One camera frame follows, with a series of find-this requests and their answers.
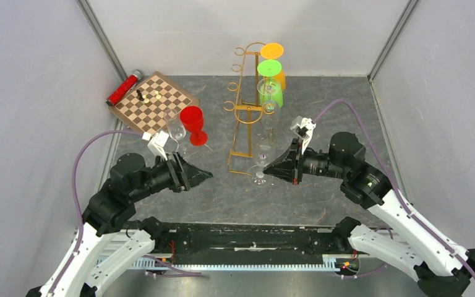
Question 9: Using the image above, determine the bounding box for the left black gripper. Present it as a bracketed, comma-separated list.
[131, 148, 214, 201]

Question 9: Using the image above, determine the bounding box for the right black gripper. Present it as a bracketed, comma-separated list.
[263, 136, 348, 185]

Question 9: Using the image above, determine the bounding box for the clear wine glass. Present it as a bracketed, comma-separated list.
[260, 100, 280, 129]
[247, 139, 276, 187]
[163, 108, 187, 155]

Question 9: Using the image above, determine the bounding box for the clear back wine glass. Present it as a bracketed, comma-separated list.
[260, 100, 280, 129]

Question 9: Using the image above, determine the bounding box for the red wine glass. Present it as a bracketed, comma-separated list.
[179, 106, 208, 146]

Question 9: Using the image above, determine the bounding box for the green wine glass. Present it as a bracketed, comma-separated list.
[257, 77, 283, 108]

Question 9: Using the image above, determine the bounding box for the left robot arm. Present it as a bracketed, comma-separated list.
[27, 153, 213, 296]

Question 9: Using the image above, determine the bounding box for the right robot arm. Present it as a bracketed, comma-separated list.
[263, 132, 475, 296]

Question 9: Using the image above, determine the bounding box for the orange wine glass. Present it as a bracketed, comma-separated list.
[257, 43, 286, 91]

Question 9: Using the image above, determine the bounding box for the wooden chessboard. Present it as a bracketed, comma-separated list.
[109, 71, 199, 134]

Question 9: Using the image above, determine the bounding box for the black chess piece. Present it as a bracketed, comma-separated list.
[136, 90, 144, 101]

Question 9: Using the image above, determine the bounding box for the red glitter tube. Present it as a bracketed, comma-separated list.
[105, 69, 143, 107]

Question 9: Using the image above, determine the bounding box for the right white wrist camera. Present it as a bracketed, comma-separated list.
[290, 116, 316, 153]

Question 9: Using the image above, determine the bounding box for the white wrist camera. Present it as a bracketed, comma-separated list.
[290, 116, 316, 153]
[142, 131, 169, 161]

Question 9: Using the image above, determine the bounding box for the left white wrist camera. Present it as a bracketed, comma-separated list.
[142, 131, 169, 161]

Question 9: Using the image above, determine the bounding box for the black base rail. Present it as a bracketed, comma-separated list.
[152, 222, 353, 268]

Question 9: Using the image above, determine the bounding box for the gold wire glass rack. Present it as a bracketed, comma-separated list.
[224, 41, 265, 175]

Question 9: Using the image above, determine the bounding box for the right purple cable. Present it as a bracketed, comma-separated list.
[313, 98, 475, 297]

